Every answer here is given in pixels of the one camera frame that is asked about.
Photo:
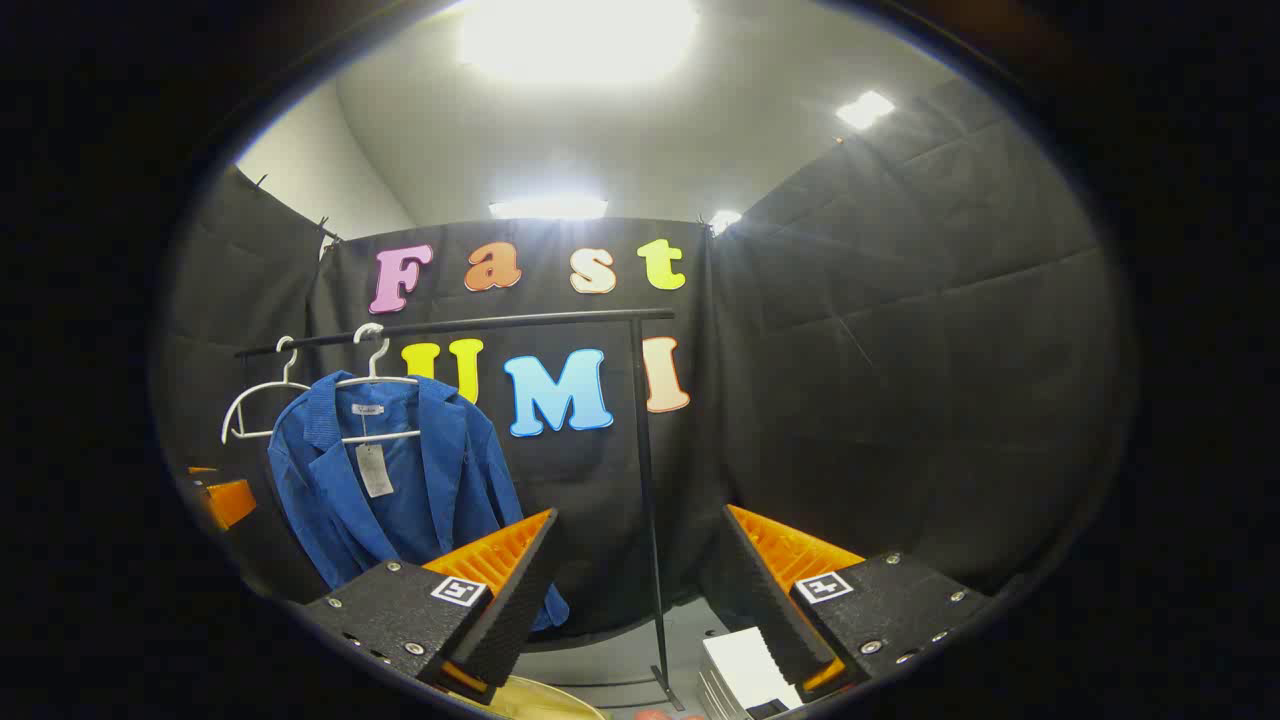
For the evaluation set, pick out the ceiling light panel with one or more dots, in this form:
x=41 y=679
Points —
x=865 y=108
x=724 y=221
x=548 y=207
x=580 y=40

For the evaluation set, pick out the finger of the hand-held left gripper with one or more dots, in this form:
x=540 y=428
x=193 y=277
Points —
x=232 y=500

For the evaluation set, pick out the white drawer cabinet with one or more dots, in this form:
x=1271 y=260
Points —
x=745 y=670

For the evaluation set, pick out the white clothes hanger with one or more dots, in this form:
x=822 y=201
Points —
x=289 y=372
x=376 y=362

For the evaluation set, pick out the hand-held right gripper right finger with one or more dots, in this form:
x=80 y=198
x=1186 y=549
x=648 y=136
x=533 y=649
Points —
x=760 y=600

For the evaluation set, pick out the grey paper hang tag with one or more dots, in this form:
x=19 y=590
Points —
x=375 y=470

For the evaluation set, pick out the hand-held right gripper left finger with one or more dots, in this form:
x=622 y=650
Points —
x=525 y=600

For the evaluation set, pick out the black metal clothes rack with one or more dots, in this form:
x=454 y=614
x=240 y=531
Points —
x=645 y=450

